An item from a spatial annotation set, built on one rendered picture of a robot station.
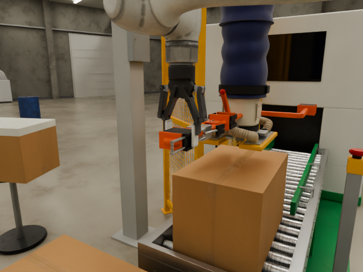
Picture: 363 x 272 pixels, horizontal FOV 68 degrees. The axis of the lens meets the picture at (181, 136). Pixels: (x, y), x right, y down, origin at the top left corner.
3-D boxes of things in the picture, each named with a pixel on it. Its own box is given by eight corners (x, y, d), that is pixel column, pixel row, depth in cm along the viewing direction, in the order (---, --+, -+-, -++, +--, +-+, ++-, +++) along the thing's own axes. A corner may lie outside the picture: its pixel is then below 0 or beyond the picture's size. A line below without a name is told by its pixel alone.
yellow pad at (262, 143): (257, 133, 145) (259, 124, 144) (277, 135, 141) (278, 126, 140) (237, 148, 117) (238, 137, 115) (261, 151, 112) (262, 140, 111)
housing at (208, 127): (194, 135, 96) (194, 122, 95) (212, 137, 93) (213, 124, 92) (185, 139, 90) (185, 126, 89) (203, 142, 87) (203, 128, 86)
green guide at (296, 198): (314, 150, 298) (315, 142, 296) (325, 151, 293) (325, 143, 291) (289, 214, 164) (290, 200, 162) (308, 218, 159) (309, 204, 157)
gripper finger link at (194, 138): (196, 121, 78) (198, 122, 78) (196, 145, 80) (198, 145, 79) (191, 123, 75) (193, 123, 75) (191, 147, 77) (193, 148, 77)
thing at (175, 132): (174, 142, 86) (173, 126, 84) (194, 144, 82) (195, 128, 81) (159, 148, 78) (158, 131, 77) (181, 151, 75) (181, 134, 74)
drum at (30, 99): (19, 123, 760) (15, 96, 742) (39, 121, 792) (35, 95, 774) (22, 126, 721) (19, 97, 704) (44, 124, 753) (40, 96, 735)
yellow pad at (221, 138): (224, 130, 155) (224, 121, 153) (241, 131, 150) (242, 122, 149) (198, 143, 126) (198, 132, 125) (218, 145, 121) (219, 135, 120)
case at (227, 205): (219, 202, 181) (221, 144, 171) (282, 217, 161) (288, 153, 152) (172, 252, 130) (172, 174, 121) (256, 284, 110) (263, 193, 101)
